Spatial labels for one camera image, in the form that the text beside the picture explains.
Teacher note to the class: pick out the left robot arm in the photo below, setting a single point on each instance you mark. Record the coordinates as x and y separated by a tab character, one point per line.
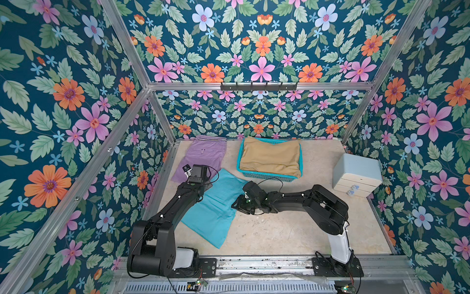
153	249

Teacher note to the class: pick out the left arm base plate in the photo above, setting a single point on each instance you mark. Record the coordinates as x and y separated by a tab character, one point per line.
200	268

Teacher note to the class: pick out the black wall hook rail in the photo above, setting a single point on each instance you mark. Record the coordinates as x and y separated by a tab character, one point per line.
267	86

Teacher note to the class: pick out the purple pants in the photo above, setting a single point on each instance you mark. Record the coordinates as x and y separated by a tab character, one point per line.
204	150

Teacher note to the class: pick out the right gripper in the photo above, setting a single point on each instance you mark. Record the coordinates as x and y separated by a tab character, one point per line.
242	202

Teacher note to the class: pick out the white perforated front rail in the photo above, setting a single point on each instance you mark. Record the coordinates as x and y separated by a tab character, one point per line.
229	287

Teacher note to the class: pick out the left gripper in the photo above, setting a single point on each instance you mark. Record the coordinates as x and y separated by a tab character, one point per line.
207	181

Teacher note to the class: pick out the light blue drawer cabinet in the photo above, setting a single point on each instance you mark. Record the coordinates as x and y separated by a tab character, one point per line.
356	176

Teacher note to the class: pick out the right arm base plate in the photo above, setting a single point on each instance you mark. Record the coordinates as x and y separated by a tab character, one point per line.
330	268

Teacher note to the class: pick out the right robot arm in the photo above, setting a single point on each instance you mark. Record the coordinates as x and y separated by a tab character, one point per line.
329	212

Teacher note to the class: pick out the teal pants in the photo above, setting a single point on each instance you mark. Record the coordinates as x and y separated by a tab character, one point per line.
212	217

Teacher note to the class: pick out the beige pants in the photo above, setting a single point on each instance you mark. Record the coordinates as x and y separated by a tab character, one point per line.
278	159

